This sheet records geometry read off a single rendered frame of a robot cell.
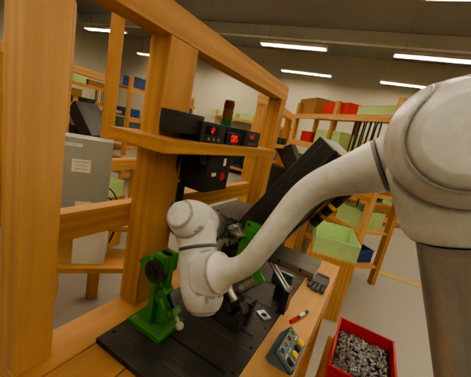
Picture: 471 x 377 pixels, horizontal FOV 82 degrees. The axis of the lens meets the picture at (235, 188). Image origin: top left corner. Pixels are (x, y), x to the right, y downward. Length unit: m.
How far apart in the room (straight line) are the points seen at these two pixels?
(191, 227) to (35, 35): 0.51
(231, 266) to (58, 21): 0.64
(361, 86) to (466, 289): 9.87
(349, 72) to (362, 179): 9.78
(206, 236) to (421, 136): 0.54
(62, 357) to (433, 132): 1.02
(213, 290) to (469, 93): 0.57
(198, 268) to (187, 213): 0.13
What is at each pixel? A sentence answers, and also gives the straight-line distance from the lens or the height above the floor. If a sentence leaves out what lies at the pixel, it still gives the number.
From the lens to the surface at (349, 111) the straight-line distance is 4.26.
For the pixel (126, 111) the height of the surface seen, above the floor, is 1.52.
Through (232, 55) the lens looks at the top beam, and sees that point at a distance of 1.26.
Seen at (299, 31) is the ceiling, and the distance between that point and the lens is 8.59.
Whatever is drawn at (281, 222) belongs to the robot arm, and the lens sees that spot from 0.58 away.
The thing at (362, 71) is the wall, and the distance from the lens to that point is 10.28.
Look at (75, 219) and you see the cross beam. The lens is 0.96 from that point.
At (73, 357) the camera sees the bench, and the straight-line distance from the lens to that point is 1.05.
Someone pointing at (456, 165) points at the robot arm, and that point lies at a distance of 0.29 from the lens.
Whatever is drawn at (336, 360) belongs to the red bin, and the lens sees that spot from 1.22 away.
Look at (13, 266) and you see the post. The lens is 0.85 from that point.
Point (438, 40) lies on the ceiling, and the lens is 8.47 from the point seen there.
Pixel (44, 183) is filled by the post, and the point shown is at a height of 1.40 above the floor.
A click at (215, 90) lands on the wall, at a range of 11.30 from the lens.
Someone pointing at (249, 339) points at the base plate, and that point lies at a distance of 1.11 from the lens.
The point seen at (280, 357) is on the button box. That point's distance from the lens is 1.02.
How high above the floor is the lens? 1.61
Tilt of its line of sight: 12 degrees down
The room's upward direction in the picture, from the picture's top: 12 degrees clockwise
